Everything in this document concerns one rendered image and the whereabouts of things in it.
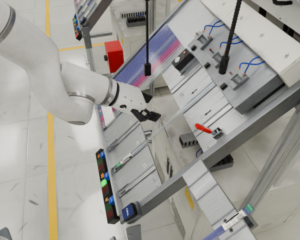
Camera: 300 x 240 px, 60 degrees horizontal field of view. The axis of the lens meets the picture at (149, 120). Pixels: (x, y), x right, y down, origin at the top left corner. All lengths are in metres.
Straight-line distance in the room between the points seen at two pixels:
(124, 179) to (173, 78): 0.43
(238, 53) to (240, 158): 0.61
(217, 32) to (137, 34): 1.29
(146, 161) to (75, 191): 1.03
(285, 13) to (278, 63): 0.12
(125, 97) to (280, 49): 0.42
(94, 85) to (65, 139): 1.52
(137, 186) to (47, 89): 0.49
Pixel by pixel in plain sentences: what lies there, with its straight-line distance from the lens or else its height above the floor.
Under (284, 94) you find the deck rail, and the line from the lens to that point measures 0.75.
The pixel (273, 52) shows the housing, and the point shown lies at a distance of 0.74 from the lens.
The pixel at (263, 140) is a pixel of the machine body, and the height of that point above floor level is 0.62.
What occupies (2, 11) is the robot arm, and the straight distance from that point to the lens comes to 0.54.
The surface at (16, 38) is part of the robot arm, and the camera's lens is 0.56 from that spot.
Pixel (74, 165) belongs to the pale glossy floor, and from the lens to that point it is 2.02.
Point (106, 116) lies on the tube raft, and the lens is 1.22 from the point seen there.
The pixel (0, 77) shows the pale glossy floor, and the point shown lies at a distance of 3.11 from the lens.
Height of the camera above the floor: 1.60
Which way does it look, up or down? 46 degrees down
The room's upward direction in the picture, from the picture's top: straight up
